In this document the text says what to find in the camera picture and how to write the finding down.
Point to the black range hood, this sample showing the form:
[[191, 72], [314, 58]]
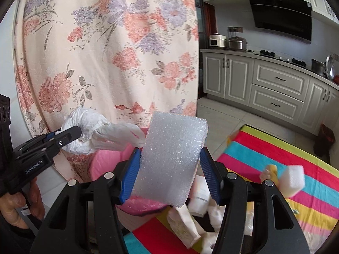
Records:
[[280, 16]]

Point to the brown trash bin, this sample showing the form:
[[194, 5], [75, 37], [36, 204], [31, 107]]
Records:
[[324, 140]]

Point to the red pot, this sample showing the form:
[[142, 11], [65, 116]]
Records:
[[336, 78]]

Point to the beige paper wrapper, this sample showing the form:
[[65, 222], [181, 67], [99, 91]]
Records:
[[182, 225]]

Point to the wall socket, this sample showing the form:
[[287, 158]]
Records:
[[235, 29]]

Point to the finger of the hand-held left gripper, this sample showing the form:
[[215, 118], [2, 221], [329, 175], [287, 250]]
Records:
[[49, 136], [67, 137]]

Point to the white lower cabinets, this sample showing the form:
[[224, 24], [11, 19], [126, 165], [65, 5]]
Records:
[[275, 84]]

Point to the white paper packet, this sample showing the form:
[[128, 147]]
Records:
[[198, 198]]

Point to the person's left hand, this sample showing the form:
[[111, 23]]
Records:
[[12, 209]]

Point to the white foam block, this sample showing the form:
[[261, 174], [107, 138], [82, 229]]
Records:
[[169, 158]]

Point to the white foam cube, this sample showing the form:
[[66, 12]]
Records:
[[291, 181]]

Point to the dark wooden door frame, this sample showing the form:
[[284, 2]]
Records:
[[208, 50]]

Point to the pink lined trash bin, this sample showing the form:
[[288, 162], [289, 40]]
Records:
[[106, 161]]

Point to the white rice cooker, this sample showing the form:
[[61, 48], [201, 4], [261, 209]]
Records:
[[217, 41]]

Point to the yellow sponge with white side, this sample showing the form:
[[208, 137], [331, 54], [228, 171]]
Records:
[[271, 173]]

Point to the floral curtain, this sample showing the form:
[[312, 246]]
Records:
[[106, 45]]

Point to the silver pot lid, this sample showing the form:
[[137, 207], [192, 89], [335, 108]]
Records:
[[332, 67]]

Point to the metal pot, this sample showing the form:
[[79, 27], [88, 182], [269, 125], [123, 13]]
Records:
[[317, 68]]

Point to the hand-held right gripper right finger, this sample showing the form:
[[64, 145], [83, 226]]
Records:
[[209, 176]]

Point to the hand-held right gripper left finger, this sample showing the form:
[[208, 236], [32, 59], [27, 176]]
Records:
[[129, 176]]

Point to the striped tablecloth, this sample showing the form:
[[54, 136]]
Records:
[[264, 148]]

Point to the silver pressure cooker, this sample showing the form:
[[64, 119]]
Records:
[[237, 43]]

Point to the gas stove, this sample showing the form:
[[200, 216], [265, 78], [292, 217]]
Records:
[[267, 53]]

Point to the white plastic bag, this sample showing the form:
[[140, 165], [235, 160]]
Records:
[[84, 121]]

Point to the person's left forearm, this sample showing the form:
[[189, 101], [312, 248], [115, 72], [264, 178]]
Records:
[[10, 239]]

